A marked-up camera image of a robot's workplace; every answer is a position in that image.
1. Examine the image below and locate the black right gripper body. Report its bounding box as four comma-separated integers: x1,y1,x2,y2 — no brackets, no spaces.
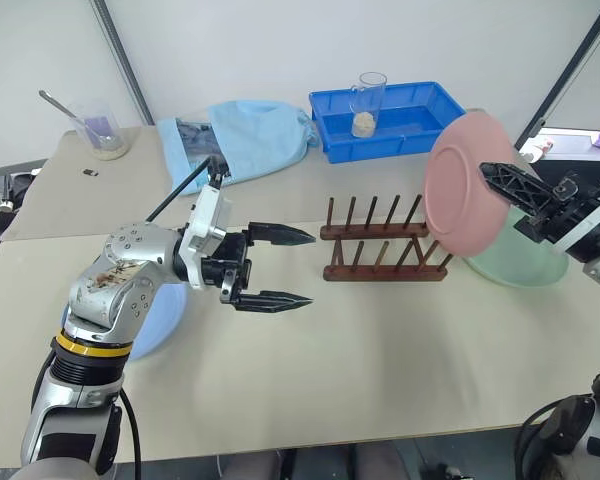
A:
512,196,600,246

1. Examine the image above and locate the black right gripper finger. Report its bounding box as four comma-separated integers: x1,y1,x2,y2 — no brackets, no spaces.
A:
479,161,580,220

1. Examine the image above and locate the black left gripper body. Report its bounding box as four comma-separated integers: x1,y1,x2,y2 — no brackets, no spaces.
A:
200,229,255,305

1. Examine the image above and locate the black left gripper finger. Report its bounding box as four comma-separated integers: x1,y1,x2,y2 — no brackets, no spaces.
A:
243,222,317,247
233,289,315,314

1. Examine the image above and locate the pink plate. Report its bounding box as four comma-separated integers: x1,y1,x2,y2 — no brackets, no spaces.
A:
423,110,515,259

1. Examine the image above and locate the wooden dish rack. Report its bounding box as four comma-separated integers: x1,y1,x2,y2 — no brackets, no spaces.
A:
319,193,454,283

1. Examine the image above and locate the white and pink packet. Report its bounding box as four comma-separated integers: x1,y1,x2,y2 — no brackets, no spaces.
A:
523,138,555,164

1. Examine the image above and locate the green plate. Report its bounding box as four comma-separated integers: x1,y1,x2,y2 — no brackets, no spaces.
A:
461,206,571,289

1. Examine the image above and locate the black side table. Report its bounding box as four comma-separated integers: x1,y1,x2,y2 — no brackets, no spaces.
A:
515,126,600,177

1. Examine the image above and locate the blue plate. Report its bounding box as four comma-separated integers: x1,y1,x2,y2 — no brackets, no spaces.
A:
128,283,190,362

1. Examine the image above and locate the light blue cloth bag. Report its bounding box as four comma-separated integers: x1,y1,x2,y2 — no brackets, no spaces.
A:
156,99,322,199

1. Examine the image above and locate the dark printed plastic packet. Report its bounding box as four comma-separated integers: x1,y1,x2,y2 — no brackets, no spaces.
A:
173,117,232,177

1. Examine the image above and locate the blue plastic bin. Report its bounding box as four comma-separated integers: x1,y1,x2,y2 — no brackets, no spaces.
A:
308,80,468,166

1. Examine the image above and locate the clear glass measuring cup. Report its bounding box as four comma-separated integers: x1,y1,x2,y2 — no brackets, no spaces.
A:
348,71,389,139

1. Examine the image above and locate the clear plastic beaker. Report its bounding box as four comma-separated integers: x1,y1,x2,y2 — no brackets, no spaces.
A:
68,96,132,162

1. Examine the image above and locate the metal spoon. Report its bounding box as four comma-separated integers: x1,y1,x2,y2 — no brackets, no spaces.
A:
38,89,117,146

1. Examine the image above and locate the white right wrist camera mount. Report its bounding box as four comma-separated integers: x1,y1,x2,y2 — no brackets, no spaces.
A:
553,196,600,252

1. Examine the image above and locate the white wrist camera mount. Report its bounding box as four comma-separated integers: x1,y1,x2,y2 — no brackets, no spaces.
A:
553,196,600,252
185,183,232,290

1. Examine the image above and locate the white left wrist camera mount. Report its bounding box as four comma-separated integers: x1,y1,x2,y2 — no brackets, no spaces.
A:
185,183,232,290

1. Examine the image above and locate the thin black left wrist cable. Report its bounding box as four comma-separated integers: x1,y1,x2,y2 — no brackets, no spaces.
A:
144,155,214,222

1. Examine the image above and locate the grey metal frame pole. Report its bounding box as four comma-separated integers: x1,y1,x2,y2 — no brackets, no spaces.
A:
88,0,157,127
513,0,600,151

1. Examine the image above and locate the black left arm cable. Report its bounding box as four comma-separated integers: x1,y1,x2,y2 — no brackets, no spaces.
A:
116,387,144,480

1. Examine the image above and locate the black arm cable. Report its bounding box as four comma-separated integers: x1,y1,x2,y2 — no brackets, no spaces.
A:
512,398,574,480
116,387,144,480

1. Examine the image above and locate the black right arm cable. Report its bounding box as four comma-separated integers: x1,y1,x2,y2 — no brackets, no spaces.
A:
512,398,574,480

